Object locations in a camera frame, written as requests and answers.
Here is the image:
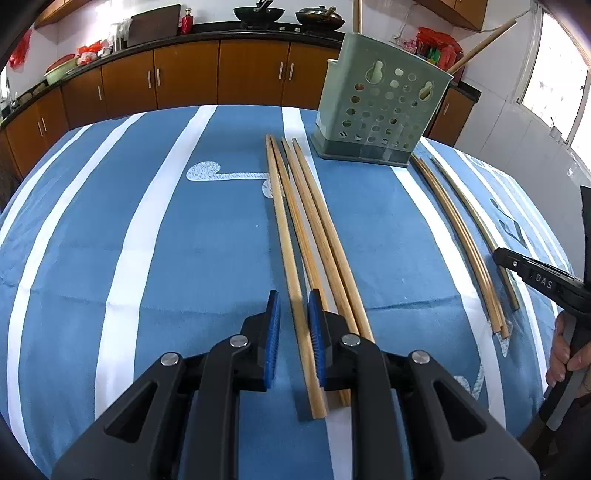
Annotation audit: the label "red white plastic bag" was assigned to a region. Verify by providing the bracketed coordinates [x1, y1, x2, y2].
[76, 41, 112, 65]

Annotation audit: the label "thin olive-brown chopstick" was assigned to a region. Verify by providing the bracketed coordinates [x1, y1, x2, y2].
[430, 157, 522, 310]

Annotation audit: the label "green perforated chopstick holder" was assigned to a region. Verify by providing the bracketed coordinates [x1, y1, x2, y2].
[310, 32, 454, 168]

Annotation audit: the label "person's right hand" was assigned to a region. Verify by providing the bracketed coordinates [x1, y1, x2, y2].
[547, 314, 584, 388]

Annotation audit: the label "wok with metal lid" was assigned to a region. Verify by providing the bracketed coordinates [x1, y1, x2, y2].
[295, 4, 346, 31]

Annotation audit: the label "brown wooden base cabinets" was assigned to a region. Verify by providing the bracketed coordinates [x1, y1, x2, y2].
[0, 39, 482, 183]

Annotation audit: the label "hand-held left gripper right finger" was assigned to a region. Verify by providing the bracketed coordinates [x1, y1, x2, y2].
[307, 289, 542, 480]

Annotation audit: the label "red plastic bag over utensils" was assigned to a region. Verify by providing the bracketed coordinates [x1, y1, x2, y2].
[416, 27, 463, 65]

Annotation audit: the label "wooden chopstick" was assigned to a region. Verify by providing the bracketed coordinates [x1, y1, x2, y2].
[416, 157, 506, 337]
[281, 137, 362, 335]
[418, 158, 512, 336]
[410, 154, 499, 335]
[291, 138, 376, 342]
[270, 137, 352, 408]
[264, 135, 330, 420]

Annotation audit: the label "bright window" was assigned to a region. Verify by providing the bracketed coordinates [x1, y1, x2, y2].
[517, 9, 591, 148]

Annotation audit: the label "green basin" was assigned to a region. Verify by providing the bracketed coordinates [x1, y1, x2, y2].
[45, 54, 78, 86]

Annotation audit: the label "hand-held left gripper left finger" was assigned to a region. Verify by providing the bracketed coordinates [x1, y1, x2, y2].
[50, 290, 281, 480]

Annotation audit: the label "black wok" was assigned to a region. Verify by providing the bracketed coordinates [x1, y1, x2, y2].
[233, 0, 286, 23]

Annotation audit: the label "red plastic bag on wall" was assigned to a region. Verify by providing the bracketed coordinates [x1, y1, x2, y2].
[9, 30, 33, 70]

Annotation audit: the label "black kitchen countertop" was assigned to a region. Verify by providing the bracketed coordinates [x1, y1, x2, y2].
[0, 23, 482, 127]

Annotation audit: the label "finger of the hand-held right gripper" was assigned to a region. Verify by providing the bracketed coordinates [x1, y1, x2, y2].
[492, 247, 581, 320]

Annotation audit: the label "dark brown cutting board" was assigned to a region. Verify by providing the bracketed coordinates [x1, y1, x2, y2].
[127, 4, 182, 47]

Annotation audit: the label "blue white striped tablecloth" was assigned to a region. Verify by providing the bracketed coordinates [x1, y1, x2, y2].
[0, 105, 578, 480]

